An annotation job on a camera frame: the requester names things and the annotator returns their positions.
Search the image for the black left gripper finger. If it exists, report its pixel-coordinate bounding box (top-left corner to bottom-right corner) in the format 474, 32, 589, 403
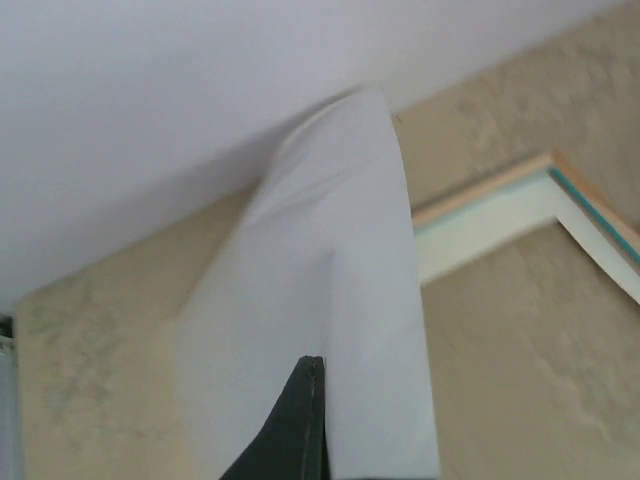
222, 356, 330, 480

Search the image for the sunflower photo print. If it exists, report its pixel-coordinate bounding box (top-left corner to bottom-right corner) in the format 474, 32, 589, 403
174, 89, 440, 479

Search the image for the white mat board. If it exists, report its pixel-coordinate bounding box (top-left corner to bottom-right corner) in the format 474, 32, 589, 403
414, 173, 639, 301

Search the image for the teal wooden picture frame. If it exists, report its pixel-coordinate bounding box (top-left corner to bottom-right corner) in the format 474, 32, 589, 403
412, 151, 639, 279

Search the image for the left aluminium corner post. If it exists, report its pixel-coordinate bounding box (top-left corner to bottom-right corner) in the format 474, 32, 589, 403
0, 315, 24, 480

